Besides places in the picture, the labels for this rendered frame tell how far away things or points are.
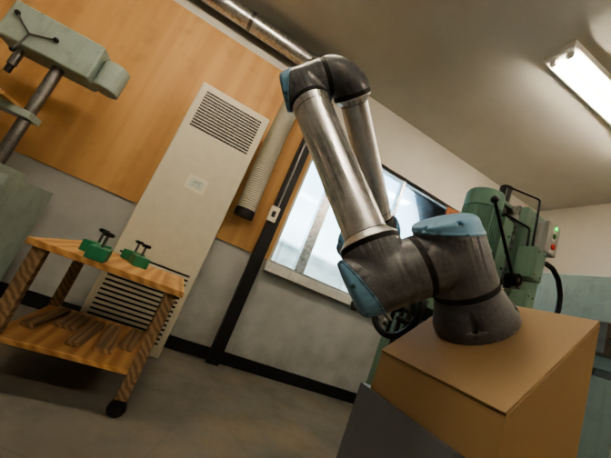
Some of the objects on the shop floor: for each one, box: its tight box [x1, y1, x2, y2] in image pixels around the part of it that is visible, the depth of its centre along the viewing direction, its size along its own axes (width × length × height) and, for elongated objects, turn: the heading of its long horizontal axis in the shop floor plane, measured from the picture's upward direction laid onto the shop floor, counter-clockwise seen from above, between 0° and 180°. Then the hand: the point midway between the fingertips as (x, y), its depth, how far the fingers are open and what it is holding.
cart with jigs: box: [0, 228, 185, 418], centre depth 143 cm, size 66×57×64 cm
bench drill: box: [0, 0, 130, 281], centre depth 164 cm, size 48×62×158 cm
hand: (387, 324), depth 114 cm, fingers open, 14 cm apart
